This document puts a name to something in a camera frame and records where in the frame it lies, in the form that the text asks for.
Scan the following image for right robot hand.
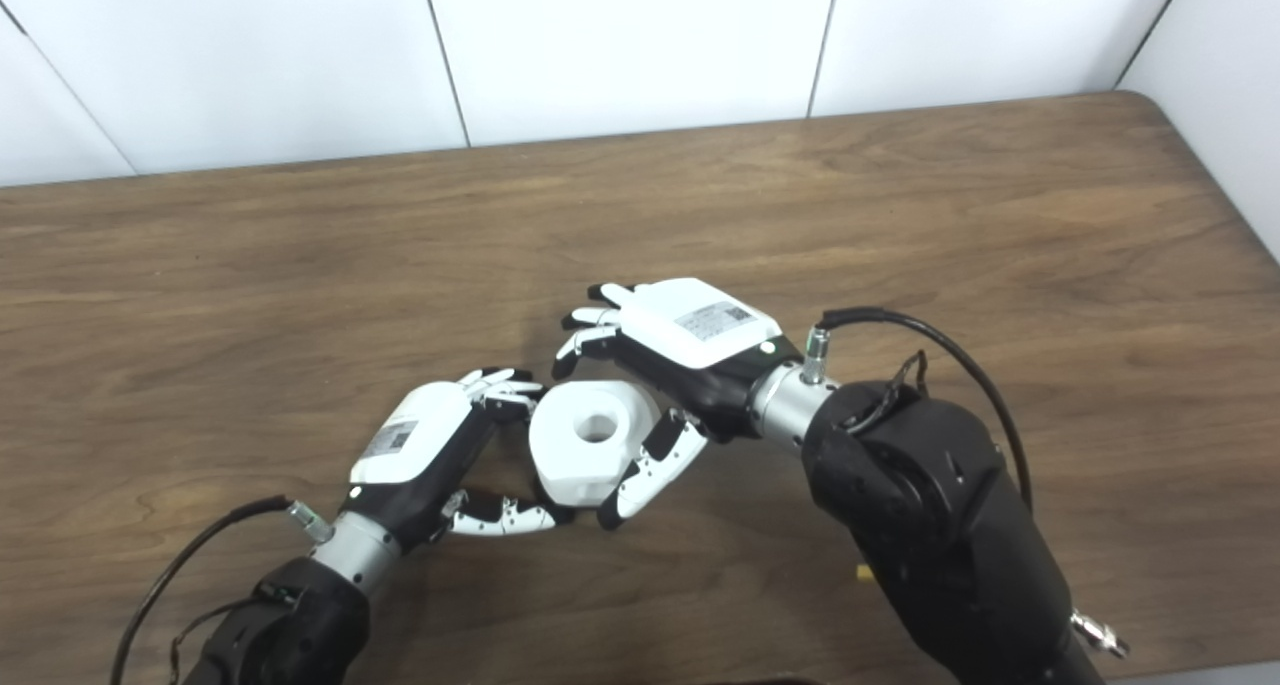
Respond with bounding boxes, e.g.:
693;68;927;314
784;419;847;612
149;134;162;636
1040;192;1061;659
551;278;804;532

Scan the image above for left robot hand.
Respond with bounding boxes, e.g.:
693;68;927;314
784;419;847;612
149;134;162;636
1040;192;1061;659
340;367;577;558

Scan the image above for round white piece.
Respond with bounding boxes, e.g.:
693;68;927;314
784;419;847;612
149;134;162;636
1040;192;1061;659
529;380;663;512

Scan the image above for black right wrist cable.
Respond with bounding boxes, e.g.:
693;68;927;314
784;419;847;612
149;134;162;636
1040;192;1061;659
800;307;1034;512

